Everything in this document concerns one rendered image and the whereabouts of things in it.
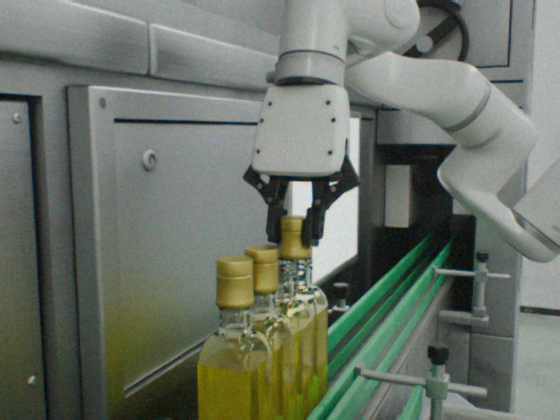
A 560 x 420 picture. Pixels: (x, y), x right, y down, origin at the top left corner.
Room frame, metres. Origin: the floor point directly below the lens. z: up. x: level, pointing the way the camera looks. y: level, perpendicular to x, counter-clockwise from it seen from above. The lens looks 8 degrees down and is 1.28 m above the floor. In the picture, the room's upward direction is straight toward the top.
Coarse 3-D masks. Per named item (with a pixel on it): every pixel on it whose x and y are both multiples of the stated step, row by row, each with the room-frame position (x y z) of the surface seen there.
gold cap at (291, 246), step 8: (288, 216) 0.65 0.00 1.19; (296, 216) 0.65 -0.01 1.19; (304, 216) 0.65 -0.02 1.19; (280, 224) 0.64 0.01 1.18; (288, 224) 0.63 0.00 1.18; (296, 224) 0.63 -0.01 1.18; (304, 224) 0.63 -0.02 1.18; (280, 232) 0.64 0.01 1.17; (288, 232) 0.63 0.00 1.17; (296, 232) 0.63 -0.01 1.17; (304, 232) 0.63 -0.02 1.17; (280, 240) 0.64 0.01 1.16; (288, 240) 0.63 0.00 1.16; (296, 240) 0.63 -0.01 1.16; (280, 248) 0.64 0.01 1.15; (288, 248) 0.63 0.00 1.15; (296, 248) 0.63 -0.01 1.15; (304, 248) 0.63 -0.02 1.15; (280, 256) 0.64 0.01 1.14; (288, 256) 0.63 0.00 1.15; (296, 256) 0.63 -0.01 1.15; (304, 256) 0.63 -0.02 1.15
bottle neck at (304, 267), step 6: (312, 258) 0.70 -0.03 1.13; (300, 264) 0.69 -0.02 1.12; (306, 264) 0.69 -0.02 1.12; (300, 270) 0.69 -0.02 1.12; (306, 270) 0.69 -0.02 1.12; (300, 276) 0.69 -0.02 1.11; (306, 276) 0.69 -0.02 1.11; (300, 282) 0.69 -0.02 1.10; (306, 282) 0.69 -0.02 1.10; (300, 288) 0.69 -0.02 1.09
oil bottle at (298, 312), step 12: (300, 300) 0.65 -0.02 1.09; (276, 312) 0.63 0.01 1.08; (288, 312) 0.62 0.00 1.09; (300, 312) 0.63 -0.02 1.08; (300, 324) 0.62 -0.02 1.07; (312, 324) 0.65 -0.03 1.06; (300, 336) 0.62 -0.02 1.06; (312, 336) 0.65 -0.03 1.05; (300, 348) 0.62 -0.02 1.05; (312, 348) 0.65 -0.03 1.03; (300, 360) 0.62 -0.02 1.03; (312, 360) 0.65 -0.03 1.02; (300, 372) 0.62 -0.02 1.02; (312, 372) 0.66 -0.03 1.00; (300, 384) 0.62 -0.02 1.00; (312, 384) 0.66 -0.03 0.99; (300, 396) 0.62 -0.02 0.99; (312, 396) 0.66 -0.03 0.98; (300, 408) 0.62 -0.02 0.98; (312, 408) 0.66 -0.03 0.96
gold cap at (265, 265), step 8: (248, 248) 0.59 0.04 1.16; (256, 248) 0.59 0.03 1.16; (264, 248) 0.59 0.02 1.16; (272, 248) 0.59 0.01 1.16; (248, 256) 0.58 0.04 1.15; (256, 256) 0.58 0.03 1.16; (264, 256) 0.58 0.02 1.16; (272, 256) 0.58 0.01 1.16; (256, 264) 0.58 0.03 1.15; (264, 264) 0.58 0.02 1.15; (272, 264) 0.58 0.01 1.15; (256, 272) 0.58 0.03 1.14; (264, 272) 0.58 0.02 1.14; (272, 272) 0.58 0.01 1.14; (256, 280) 0.58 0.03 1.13; (264, 280) 0.58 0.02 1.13; (272, 280) 0.58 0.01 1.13; (256, 288) 0.58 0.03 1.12; (264, 288) 0.58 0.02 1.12; (272, 288) 0.58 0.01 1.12
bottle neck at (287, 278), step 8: (280, 264) 0.64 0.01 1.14; (288, 264) 0.64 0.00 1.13; (296, 264) 0.65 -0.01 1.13; (280, 272) 0.63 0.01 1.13; (288, 272) 0.64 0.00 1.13; (280, 280) 0.64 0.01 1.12; (288, 280) 0.64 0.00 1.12; (296, 280) 0.65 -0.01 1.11; (280, 288) 0.64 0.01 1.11; (288, 288) 0.64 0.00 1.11; (280, 296) 0.64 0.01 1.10; (288, 296) 0.64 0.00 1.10
